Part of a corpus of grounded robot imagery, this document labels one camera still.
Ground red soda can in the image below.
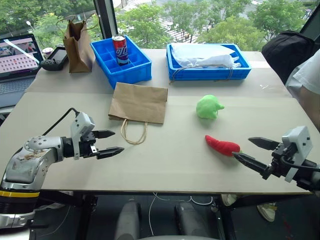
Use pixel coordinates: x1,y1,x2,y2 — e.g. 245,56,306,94
111,34,130,67

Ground black handheld controller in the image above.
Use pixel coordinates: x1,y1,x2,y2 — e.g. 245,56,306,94
40,45,69,72

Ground blue shallow plastic crate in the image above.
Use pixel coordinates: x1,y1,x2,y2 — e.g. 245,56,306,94
166,42,252,82

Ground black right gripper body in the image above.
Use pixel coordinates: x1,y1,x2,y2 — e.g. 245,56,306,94
261,144,298,181

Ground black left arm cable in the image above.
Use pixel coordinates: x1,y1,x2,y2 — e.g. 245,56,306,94
40,107,81,137

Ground standing brown paper bag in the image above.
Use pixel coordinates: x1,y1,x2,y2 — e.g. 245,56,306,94
55,14,101,74

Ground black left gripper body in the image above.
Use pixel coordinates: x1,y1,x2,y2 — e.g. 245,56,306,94
79,130,99,159

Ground white cable on floor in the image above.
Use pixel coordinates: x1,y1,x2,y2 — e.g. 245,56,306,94
148,191,214,236

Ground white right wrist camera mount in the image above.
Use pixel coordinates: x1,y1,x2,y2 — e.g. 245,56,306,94
281,125,314,183

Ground white sneaker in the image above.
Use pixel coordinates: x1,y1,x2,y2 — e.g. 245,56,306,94
256,202,277,223
220,193,238,207

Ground white cup with pink lid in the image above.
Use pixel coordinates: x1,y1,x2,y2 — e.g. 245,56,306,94
41,47,54,60

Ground dark rounded robot leg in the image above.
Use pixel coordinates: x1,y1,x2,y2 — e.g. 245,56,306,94
173,201,210,240
114,199,141,240

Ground person in white t-shirt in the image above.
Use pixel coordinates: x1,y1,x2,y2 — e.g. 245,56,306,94
284,48,320,141

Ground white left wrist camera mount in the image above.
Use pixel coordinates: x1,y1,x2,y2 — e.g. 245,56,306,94
70,112,97,161

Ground black table frame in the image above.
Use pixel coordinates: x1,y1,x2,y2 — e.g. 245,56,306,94
29,190,313,240

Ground open laptop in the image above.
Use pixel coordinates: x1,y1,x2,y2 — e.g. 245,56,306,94
0,33,45,109

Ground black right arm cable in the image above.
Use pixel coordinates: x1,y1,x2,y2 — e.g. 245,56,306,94
279,154,320,173

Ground blue divided plastic crate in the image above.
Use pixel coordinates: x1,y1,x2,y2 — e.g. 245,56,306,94
89,34,153,89

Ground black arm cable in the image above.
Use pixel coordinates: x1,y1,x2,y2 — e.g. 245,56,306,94
279,154,320,173
40,107,81,137

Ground green plush toy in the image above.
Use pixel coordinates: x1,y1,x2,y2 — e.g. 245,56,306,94
195,94,226,120

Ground white plastic bag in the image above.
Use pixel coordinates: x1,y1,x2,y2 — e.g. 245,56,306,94
170,42,242,69

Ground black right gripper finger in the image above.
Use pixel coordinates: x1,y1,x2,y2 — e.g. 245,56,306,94
247,136,285,151
232,152,272,176

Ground black backpack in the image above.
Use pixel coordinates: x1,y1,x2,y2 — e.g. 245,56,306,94
260,29,316,86

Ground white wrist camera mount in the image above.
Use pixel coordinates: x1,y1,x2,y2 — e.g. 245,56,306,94
70,112,97,161
281,125,314,183

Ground red plush chili pepper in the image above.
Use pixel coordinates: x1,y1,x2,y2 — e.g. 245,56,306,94
204,134,244,158

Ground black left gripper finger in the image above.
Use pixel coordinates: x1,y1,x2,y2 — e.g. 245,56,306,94
93,129,117,140
96,146,125,161

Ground black window frame pillar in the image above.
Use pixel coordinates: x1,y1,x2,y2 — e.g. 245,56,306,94
92,0,119,41

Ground flat brown paper bag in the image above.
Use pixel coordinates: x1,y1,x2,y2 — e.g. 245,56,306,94
107,81,169,146

